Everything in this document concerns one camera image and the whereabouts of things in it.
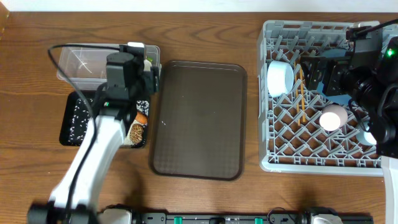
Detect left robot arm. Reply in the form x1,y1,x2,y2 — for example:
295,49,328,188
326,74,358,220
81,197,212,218
27,42,159,223

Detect white rice grains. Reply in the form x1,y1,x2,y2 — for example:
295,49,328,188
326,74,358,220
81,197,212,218
68,98,150,147

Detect pink cup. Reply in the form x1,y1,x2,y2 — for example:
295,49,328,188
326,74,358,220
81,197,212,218
319,105,348,131

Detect light blue cup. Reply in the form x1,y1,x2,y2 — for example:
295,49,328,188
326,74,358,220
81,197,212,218
356,126,377,146

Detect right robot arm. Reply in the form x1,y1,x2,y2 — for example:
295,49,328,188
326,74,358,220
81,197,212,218
300,19,397,223

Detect black waste tray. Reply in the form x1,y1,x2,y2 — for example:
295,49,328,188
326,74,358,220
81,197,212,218
59,92,148,148

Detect large blue bowl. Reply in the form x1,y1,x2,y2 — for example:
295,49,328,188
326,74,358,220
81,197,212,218
316,49,351,106

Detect grey dishwasher rack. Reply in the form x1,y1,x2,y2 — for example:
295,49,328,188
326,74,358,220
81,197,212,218
257,20,397,176

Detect brown shiitake mushroom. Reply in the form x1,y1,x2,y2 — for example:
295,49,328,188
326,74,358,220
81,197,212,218
129,124,144,144

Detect brown plastic tray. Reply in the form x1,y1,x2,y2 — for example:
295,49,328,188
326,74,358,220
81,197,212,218
149,60,247,181

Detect clear plastic bin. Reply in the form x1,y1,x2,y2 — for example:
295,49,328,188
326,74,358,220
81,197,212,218
56,43,162,93

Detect small light blue bowl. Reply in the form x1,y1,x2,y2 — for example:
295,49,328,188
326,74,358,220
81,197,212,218
267,61,294,98

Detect orange carrot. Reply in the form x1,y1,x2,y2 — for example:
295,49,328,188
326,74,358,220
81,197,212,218
134,111,148,125

